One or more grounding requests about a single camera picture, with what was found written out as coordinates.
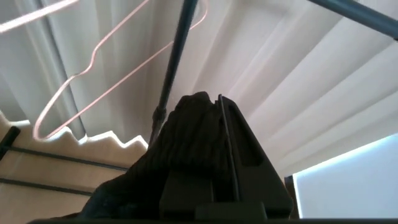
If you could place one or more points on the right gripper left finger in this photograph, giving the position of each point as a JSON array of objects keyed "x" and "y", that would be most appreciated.
[{"x": 186, "y": 189}]

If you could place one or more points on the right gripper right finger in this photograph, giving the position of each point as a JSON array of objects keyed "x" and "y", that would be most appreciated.
[{"x": 258, "y": 180}]

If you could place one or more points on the black knitted garment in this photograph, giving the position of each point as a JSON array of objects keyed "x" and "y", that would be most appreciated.
[{"x": 186, "y": 140}]

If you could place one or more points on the pink clothes hanger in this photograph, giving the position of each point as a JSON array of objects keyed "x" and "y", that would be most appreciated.
[
  {"x": 109, "y": 90},
  {"x": 31, "y": 16}
]

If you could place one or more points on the black clothes rack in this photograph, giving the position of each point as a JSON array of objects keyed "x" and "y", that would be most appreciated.
[{"x": 177, "y": 56}]

